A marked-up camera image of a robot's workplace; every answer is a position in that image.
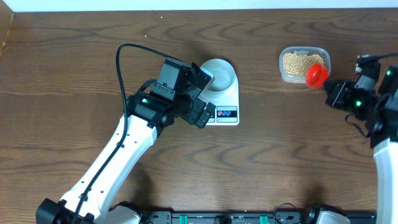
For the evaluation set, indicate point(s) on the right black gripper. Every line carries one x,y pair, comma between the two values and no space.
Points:
336,98

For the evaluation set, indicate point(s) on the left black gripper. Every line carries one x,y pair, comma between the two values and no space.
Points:
191,117

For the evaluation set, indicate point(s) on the red plastic measuring scoop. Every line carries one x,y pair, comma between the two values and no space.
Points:
316,76

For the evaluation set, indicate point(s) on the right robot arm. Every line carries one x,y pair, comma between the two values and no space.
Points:
378,109

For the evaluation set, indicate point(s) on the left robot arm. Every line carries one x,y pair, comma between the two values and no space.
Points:
154,107

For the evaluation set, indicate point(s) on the white digital kitchen scale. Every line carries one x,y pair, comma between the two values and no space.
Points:
227,106

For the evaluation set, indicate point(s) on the grey round bowl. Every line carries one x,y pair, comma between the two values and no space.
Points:
224,76

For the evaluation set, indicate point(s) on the pile of soybeans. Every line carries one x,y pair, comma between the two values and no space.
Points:
298,65

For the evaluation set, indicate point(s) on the clear plastic bean container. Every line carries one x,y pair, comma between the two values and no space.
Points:
302,51

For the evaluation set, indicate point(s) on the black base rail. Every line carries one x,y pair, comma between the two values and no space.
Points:
167,217

